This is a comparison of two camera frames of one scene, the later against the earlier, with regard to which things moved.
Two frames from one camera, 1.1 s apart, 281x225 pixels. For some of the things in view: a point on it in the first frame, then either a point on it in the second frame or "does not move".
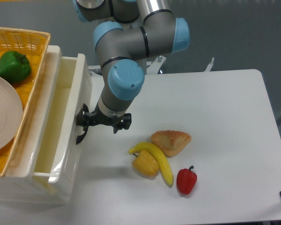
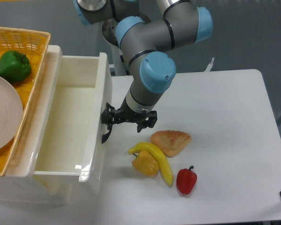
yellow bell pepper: [145, 164] does not move
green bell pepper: [12, 66] does not move
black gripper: [85, 118] to [111, 116]
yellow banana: [163, 164] does not move
